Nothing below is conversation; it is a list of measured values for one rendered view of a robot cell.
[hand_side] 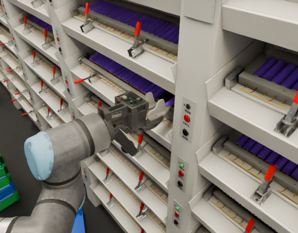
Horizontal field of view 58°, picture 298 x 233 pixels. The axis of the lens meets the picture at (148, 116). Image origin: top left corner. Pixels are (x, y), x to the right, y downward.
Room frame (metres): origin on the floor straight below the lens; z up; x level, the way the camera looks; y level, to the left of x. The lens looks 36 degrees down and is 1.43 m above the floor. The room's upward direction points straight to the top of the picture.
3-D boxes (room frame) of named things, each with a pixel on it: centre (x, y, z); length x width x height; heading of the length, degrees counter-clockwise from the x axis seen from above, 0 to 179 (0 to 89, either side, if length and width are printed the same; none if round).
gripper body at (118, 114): (0.53, 0.06, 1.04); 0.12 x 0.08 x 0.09; 130
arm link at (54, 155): (0.43, 0.19, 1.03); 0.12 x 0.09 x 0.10; 130
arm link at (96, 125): (0.48, 0.13, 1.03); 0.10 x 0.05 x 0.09; 40
